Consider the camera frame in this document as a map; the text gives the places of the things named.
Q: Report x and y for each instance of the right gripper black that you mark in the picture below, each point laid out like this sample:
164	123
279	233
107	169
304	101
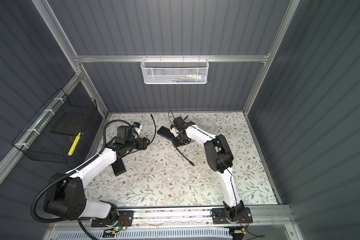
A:
176	144

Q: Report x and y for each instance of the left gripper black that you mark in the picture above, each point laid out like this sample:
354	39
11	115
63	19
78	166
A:
142	143

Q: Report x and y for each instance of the black ribbed network switch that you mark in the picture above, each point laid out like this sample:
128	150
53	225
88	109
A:
165	133

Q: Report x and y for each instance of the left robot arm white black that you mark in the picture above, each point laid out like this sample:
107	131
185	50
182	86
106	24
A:
64	197

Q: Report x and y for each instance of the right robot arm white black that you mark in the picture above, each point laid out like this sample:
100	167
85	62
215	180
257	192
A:
219	158

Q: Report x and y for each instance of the yellow marker pen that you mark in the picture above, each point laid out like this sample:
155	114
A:
74	144

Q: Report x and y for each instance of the black foam pad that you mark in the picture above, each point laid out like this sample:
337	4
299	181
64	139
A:
69	124

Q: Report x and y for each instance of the markers in white basket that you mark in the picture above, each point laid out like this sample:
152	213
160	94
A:
188	79

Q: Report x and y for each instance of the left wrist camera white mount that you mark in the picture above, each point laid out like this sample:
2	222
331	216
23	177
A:
138	127

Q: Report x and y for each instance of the black wire basket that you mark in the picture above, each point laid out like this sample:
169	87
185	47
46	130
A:
55	134

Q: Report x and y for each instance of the white wire mesh basket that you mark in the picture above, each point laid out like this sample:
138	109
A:
156	72

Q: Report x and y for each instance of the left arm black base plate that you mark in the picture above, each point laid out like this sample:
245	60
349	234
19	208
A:
116	219

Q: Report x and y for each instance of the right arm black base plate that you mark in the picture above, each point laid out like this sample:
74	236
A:
221	216

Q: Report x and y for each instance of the white ventilated cable duct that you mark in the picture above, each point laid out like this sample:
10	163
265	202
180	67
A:
208	233

